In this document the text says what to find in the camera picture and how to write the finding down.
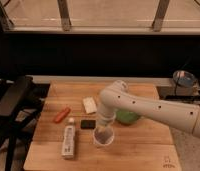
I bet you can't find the translucent yellowish gripper finger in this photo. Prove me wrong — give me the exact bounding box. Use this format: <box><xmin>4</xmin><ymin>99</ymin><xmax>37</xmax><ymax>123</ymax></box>
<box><xmin>96</xmin><ymin>126</ymin><xmax>112</xmax><ymax>140</ymax></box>

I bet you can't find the orange carrot toy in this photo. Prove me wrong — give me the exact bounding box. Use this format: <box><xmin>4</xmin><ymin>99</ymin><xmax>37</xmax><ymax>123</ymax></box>
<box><xmin>53</xmin><ymin>107</ymin><xmax>71</xmax><ymax>123</ymax></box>

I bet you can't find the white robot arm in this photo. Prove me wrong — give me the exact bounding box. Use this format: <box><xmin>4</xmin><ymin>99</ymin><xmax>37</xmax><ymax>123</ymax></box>
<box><xmin>97</xmin><ymin>80</ymin><xmax>200</xmax><ymax>138</ymax></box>

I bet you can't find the round metal container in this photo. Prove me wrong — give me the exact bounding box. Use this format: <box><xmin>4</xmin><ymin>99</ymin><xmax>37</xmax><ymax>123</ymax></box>
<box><xmin>173</xmin><ymin>70</ymin><xmax>196</xmax><ymax>94</ymax></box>

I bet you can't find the white sponge block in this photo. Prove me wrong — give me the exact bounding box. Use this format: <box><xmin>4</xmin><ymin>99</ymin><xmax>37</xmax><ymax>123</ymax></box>
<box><xmin>83</xmin><ymin>97</ymin><xmax>97</xmax><ymax>114</ymax></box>

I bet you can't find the white plastic bottle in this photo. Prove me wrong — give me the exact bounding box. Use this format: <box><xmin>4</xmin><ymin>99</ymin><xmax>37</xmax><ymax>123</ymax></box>
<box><xmin>61</xmin><ymin>118</ymin><xmax>76</xmax><ymax>159</ymax></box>

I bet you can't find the green ceramic bowl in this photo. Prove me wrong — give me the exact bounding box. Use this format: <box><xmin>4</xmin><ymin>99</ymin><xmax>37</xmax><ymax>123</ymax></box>
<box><xmin>116</xmin><ymin>110</ymin><xmax>140</xmax><ymax>125</ymax></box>

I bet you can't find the black chair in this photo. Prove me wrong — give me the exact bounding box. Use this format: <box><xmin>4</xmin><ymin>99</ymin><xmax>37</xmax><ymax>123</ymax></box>
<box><xmin>0</xmin><ymin>76</ymin><xmax>48</xmax><ymax>171</ymax></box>

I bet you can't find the black rectangular block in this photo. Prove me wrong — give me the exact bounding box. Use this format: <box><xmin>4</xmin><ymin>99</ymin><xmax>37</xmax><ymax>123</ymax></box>
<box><xmin>80</xmin><ymin>120</ymin><xmax>96</xmax><ymax>129</ymax></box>

